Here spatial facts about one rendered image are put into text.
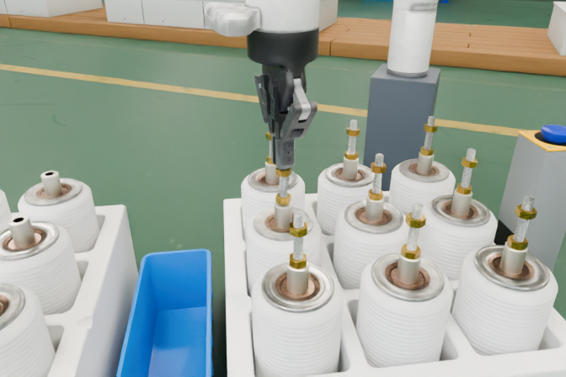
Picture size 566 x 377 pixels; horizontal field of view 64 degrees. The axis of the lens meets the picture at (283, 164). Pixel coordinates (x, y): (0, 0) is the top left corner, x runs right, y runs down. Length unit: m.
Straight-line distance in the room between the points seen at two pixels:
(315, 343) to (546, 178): 0.43
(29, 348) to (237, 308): 0.22
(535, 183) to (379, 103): 0.43
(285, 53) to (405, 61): 0.62
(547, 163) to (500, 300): 0.26
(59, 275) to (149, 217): 0.51
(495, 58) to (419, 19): 1.48
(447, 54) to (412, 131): 1.45
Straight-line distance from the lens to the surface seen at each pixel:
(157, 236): 1.03
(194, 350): 0.77
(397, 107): 1.06
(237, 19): 0.43
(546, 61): 2.51
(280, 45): 0.46
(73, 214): 0.70
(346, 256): 0.60
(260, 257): 0.57
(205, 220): 1.06
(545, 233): 0.81
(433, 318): 0.50
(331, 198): 0.68
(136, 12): 3.26
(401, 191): 0.72
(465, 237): 0.62
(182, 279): 0.80
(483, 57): 2.49
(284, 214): 0.56
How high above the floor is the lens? 0.57
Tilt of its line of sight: 26 degrees down
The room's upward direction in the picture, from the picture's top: straight up
